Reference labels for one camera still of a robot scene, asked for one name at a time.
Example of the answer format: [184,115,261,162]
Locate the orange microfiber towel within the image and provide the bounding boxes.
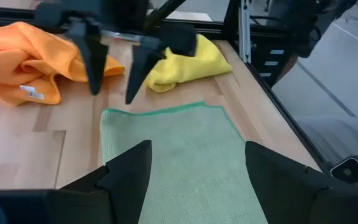
[0,21,126,107]

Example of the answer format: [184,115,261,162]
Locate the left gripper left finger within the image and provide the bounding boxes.
[0,139,153,224]

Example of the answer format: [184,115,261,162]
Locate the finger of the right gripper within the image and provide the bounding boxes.
[125,23,198,105]
[34,1,109,96]

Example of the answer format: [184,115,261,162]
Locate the table-level camera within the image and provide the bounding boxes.
[329,154,358,193]

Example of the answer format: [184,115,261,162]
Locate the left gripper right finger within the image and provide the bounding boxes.
[245,141,358,224]

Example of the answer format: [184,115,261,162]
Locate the black drawer unit white labels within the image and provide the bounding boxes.
[250,29,293,86]

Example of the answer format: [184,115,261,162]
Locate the yellow microfiber towel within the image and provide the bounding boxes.
[144,33,233,93]

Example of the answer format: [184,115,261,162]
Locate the green microfiber towel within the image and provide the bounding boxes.
[99,101,269,224]

